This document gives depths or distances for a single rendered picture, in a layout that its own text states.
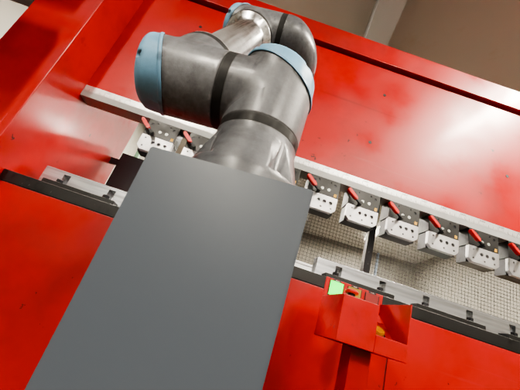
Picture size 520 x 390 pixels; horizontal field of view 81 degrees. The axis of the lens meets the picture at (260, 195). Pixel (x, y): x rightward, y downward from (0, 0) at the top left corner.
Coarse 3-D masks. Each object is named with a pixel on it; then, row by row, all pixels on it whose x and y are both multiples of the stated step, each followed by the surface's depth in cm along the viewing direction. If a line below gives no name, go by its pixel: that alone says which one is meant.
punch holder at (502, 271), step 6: (498, 246) 150; (504, 246) 147; (516, 246) 145; (498, 252) 148; (504, 252) 145; (510, 252) 143; (504, 258) 145; (510, 258) 142; (516, 258) 142; (504, 264) 144; (510, 264) 141; (516, 264) 141; (498, 270) 146; (504, 270) 143; (510, 270) 140; (516, 270) 140; (498, 276) 146; (504, 276) 144; (510, 276) 141; (516, 276) 139; (516, 282) 146
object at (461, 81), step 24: (192, 0) 174; (216, 0) 173; (240, 0) 175; (312, 24) 176; (336, 48) 174; (360, 48) 174; (384, 48) 177; (408, 72) 174; (432, 72) 176; (456, 72) 178; (480, 96) 174; (504, 96) 176
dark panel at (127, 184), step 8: (120, 160) 190; (128, 160) 191; (136, 160) 192; (120, 168) 189; (128, 168) 189; (136, 168) 190; (112, 176) 186; (120, 176) 187; (128, 176) 187; (112, 184) 184; (120, 184) 185; (128, 184) 186
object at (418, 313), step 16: (0, 176) 113; (16, 176) 114; (48, 192) 114; (64, 192) 114; (96, 208) 114; (112, 208) 115; (304, 272) 116; (384, 304) 116; (400, 304) 117; (432, 320) 116; (448, 320) 117; (480, 336) 116; (496, 336) 117
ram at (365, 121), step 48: (144, 0) 168; (96, 96) 143; (336, 96) 162; (384, 96) 167; (432, 96) 172; (336, 144) 152; (384, 144) 156; (432, 144) 160; (480, 144) 164; (432, 192) 149; (480, 192) 153
